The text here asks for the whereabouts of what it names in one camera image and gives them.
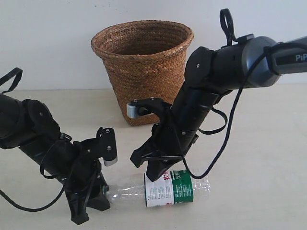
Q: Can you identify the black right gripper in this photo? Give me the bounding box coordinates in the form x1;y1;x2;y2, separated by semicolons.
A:
130;119;199;181

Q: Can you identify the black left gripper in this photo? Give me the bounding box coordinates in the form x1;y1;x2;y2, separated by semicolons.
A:
51;141;101;192

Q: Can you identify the clear plastic bottle green label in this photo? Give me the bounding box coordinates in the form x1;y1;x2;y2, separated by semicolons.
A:
104;169;210;208

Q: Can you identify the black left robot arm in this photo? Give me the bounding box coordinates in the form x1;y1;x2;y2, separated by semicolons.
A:
0;94;106;190

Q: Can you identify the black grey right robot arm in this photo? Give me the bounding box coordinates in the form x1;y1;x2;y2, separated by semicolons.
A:
127;36;307;181

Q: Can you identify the brown woven wicker basket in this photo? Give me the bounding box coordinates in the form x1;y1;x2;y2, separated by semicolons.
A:
90;20;194;127

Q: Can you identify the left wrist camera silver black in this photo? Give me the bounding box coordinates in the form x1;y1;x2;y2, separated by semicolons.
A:
82;127;118;167

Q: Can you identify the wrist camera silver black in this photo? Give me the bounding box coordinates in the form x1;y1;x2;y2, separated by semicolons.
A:
82;127;118;167
126;97;171;119

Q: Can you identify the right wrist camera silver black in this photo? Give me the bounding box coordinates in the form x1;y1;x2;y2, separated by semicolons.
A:
126;97;171;119

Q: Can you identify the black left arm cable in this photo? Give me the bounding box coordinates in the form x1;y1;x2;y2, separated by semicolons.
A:
0;68;101;212

